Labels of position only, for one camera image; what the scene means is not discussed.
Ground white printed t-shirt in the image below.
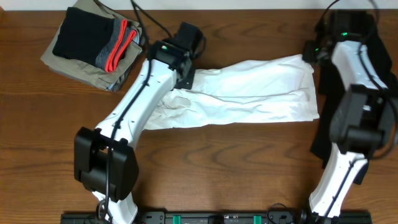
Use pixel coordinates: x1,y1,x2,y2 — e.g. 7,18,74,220
145,55,320,130

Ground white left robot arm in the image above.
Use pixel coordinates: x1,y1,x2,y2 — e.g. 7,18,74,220
74,22,206,223

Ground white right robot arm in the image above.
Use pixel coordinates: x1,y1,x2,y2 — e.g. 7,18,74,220
298,11,397,223

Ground black garment on right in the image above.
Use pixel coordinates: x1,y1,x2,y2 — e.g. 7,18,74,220
310,11,397,168

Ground grey shorts with red trim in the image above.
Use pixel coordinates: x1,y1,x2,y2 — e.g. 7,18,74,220
95,19,140,73

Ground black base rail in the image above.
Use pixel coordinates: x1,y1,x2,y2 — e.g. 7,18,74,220
60,210,373,224

